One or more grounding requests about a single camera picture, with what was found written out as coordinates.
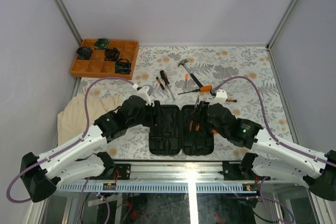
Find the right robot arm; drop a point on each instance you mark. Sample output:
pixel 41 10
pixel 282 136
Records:
pixel 271 156

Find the cream cloth bag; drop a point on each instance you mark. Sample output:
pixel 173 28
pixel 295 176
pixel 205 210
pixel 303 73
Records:
pixel 72 120

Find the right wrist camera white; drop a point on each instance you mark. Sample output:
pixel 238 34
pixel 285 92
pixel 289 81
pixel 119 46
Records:
pixel 220 97

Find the black plastic tool case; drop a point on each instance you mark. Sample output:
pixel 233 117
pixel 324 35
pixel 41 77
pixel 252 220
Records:
pixel 174 135

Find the dark rolled fabric band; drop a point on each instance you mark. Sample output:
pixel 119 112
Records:
pixel 123 66

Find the small black orange screwdriver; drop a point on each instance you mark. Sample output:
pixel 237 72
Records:
pixel 162 86

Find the precision screwdriver orange black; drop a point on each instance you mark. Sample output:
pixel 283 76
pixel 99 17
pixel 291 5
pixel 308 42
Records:
pixel 231 100

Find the steel claw hammer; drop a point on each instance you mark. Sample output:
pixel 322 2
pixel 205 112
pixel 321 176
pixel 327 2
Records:
pixel 183 64

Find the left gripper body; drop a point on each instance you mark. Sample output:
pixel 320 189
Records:
pixel 145 119

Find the wooden compartment tray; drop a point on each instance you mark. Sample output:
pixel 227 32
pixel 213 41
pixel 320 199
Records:
pixel 98 67

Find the large black orange screwdriver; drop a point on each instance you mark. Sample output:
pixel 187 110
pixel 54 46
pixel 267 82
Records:
pixel 167 83

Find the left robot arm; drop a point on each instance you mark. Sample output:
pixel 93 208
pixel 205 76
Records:
pixel 83 156

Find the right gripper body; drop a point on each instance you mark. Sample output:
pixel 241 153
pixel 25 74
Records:
pixel 223 133

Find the orange handled long-nose pliers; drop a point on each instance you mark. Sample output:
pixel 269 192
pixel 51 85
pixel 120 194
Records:
pixel 201 89

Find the dark rolled band centre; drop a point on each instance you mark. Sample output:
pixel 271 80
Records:
pixel 111 54

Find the floral table cloth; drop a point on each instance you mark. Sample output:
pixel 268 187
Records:
pixel 245 73

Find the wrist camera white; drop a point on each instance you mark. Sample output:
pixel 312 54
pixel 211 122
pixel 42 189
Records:
pixel 144 92
pixel 220 97

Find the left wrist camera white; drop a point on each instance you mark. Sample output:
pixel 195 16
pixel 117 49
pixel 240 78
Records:
pixel 144 92

